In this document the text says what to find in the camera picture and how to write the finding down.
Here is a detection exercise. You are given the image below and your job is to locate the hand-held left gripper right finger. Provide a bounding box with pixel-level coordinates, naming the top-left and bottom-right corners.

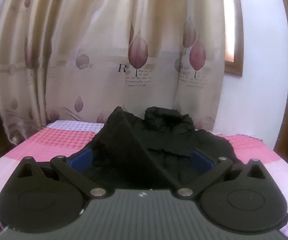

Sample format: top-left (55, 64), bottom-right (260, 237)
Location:
top-left (176, 148), bottom-right (268, 199)

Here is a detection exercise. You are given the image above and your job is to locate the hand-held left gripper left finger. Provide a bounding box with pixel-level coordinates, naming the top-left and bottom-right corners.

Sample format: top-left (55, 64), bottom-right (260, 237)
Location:
top-left (16, 148), bottom-right (107, 199)

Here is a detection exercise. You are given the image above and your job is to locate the black jacket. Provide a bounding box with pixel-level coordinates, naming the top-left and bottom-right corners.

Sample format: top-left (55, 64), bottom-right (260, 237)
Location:
top-left (68, 106), bottom-right (245, 190)

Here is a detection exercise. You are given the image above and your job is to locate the pink checked bedsheet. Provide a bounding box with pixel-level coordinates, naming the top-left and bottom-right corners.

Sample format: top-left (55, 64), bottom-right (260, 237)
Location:
top-left (0, 120), bottom-right (288, 240)

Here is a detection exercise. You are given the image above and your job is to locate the beige leaf print curtain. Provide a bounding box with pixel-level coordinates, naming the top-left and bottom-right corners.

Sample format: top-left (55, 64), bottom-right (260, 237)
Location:
top-left (0, 0), bottom-right (229, 147)

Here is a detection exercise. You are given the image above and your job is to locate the wooden framed window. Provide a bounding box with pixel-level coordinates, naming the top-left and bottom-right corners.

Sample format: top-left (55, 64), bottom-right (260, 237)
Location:
top-left (221, 0), bottom-right (244, 77)

